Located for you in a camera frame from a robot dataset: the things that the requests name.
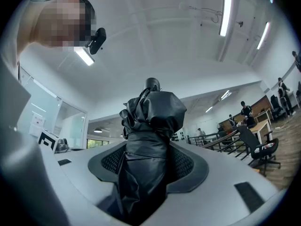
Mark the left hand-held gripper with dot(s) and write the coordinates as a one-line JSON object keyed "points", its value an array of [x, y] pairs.
{"points": [[48, 141]]}

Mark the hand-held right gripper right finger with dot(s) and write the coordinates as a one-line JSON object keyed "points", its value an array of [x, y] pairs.
{"points": [[190, 171]]}

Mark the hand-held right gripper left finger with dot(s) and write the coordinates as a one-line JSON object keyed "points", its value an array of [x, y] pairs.
{"points": [[108, 161]]}

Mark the black plastic bag object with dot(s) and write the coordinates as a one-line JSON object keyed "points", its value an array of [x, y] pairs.
{"points": [[150, 131]]}

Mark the white cardboard box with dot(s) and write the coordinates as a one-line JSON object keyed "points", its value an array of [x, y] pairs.
{"points": [[37, 123]]}

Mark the large dome pendant lamp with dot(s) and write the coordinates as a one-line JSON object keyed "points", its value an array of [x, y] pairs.
{"points": [[98, 130]]}

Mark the black metal railing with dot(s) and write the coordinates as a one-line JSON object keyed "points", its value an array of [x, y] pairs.
{"points": [[216, 142]]}

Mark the long ceiling light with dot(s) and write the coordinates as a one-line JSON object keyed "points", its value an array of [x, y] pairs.
{"points": [[209, 109], [84, 56], [225, 10], [226, 94], [263, 35]]}

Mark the black mesh office chair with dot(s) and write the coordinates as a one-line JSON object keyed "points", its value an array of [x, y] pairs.
{"points": [[252, 145]]}

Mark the small bottle red label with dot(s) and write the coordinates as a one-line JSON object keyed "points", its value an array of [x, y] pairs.
{"points": [[268, 146]]}

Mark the white-legged wooden desk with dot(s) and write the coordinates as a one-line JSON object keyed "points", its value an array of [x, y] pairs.
{"points": [[259, 126]]}

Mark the person's white shirt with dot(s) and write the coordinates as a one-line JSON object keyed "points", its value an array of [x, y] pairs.
{"points": [[13, 36]]}

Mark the person's head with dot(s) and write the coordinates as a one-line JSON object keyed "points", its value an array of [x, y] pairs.
{"points": [[63, 20]]}

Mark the black head camera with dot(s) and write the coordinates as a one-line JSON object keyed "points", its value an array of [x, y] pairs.
{"points": [[97, 40]]}

